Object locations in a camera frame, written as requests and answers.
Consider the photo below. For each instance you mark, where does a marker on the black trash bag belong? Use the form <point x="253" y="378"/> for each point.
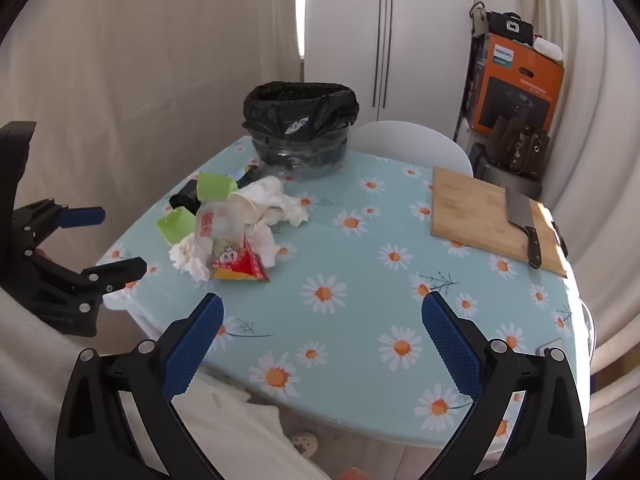
<point x="300" y="107"/>

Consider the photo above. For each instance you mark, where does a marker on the clear plastic trash bin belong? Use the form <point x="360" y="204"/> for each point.
<point x="300" y="160"/>

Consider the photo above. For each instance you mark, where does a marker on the black bottle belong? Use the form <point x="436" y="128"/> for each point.
<point x="182" y="197"/>

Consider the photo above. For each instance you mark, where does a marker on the white wardrobe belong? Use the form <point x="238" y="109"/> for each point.
<point x="345" y="35"/>

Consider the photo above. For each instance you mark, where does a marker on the brown handbag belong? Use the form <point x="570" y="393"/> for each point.
<point x="522" y="145"/>

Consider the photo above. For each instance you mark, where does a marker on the white paper cup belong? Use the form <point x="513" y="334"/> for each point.
<point x="245" y="206"/>

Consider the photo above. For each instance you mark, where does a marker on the small crumpled white tissue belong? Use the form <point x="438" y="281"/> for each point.
<point x="265" y="245"/>

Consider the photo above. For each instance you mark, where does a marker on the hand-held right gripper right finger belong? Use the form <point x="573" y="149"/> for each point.
<point x="450" y="347"/>

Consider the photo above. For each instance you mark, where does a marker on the beige curtain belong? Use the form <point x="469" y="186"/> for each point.
<point x="150" y="85"/>

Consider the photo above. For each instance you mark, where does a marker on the green plastic cup piece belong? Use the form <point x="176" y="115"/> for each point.
<point x="175" y="225"/>

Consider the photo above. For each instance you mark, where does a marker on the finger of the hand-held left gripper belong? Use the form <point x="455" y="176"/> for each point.
<point x="85" y="216"/>
<point x="120" y="269"/>

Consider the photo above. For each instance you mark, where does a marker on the white case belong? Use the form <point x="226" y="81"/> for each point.
<point x="547" y="48"/>

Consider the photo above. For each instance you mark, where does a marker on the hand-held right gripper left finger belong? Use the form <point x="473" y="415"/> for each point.
<point x="192" y="350"/>

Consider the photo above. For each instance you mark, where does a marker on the white garment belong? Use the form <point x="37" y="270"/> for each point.
<point x="235" y="440"/>

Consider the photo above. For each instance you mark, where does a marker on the wooden cutting board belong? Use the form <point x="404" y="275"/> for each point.
<point x="475" y="215"/>

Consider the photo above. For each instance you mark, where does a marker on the blue floral tablecloth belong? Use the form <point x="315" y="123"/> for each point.
<point x="350" y="260"/>

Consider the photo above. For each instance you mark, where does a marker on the large white tissue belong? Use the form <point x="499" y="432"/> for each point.
<point x="282" y="205"/>

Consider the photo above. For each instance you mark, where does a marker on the orange cardboard box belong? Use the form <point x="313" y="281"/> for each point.
<point x="520" y="85"/>

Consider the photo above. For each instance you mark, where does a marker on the white curtain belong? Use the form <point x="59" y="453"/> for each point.
<point x="600" y="160"/>

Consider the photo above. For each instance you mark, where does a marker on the white chair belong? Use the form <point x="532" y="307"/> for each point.
<point x="410" y="142"/>

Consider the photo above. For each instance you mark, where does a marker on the clear plastic bottle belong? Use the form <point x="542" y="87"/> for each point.
<point x="220" y="225"/>

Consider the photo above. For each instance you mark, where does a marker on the red snack packet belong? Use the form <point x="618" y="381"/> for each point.
<point x="240" y="266"/>

